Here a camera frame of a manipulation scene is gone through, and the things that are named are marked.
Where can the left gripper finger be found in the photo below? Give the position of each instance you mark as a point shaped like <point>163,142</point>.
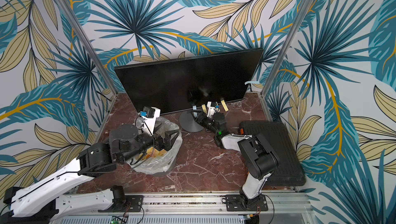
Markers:
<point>162,129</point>
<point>170,138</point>

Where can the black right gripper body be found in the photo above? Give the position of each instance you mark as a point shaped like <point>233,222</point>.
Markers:
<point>201,118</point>

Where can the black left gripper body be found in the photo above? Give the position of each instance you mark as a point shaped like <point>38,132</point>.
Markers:
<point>158,143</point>

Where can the yellow sticky note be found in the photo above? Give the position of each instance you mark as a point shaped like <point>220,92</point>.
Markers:
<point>204,108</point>
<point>224,106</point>

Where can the blue sticky note bottom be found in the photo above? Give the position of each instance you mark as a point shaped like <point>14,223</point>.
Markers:
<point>194,109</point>

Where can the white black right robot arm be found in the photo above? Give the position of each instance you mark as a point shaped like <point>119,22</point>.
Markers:
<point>259,157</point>

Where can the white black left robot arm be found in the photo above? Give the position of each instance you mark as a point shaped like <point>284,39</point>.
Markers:
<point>48,199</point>

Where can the pile of discarded sticky notes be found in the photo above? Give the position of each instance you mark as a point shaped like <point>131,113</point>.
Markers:
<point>152,153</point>

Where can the round grey monitor stand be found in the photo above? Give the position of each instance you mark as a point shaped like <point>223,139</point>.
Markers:
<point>187,122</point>

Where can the black computer monitor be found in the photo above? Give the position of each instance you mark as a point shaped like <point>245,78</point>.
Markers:
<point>179,84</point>

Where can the clear plastic bin liner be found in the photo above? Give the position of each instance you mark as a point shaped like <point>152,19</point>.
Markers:
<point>136,161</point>

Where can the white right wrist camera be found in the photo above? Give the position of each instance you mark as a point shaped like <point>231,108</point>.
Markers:
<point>212,108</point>

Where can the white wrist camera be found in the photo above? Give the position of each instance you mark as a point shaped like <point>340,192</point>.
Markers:
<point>149,116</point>
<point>212,108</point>

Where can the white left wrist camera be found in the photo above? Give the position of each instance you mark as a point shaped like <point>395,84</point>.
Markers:
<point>149,116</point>

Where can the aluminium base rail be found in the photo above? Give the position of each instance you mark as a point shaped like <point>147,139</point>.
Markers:
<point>276,207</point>

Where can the aluminium frame post right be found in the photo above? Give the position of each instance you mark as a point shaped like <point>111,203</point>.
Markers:
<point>292,32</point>

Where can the aluminium frame post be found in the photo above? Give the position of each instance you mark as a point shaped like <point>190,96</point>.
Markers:
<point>292,32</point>
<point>83,38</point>

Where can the aluminium frame post left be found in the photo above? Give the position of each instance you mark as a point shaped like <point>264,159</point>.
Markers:
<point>83,38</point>

